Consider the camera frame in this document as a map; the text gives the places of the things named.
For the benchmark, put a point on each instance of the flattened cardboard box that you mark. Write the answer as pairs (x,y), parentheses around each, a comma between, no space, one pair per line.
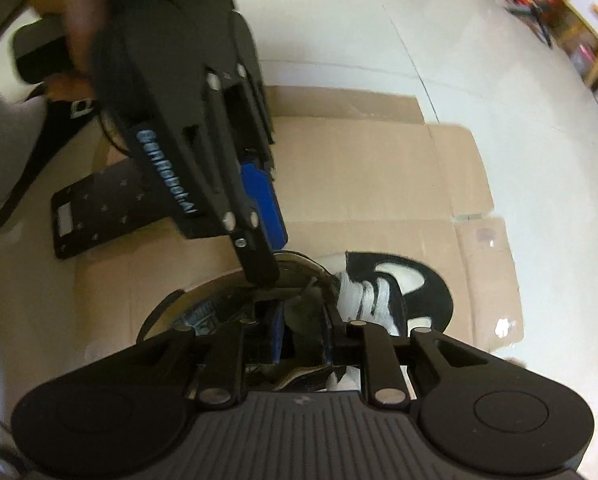
(354,160)

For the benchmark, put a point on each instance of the person's left hand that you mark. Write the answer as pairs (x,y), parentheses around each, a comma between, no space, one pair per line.
(84,15)

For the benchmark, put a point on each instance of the round clear sticker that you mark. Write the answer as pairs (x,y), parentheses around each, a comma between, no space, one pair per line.
(486,234)

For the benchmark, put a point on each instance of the black and white shoe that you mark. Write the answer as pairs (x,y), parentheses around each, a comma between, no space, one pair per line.
(429,295)

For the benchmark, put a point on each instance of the person's leg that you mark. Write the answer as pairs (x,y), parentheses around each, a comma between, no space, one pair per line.
(66,87)

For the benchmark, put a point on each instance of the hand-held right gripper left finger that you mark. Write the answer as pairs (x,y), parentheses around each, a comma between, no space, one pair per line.
(278,332)

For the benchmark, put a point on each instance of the white shoelace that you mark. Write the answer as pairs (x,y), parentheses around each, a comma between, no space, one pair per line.
(364,295)

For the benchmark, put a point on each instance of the black tripod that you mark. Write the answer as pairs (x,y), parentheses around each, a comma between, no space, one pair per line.
(521,7)

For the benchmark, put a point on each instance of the black patterned flat device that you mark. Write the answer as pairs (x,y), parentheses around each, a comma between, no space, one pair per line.
(104,210)

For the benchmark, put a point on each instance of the wooden shelf unit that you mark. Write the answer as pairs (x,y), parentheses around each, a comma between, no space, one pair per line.
(596,35)

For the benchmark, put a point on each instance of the grey cloth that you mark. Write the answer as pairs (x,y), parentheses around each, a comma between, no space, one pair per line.
(4,135)

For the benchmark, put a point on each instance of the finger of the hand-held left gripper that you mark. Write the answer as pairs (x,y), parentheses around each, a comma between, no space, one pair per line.
(264,200)
(259,260)

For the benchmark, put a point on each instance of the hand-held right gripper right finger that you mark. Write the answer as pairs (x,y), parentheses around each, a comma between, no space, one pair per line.
(329,337)

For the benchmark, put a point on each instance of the crumpled clear tape piece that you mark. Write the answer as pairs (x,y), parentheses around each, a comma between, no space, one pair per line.
(501,327)

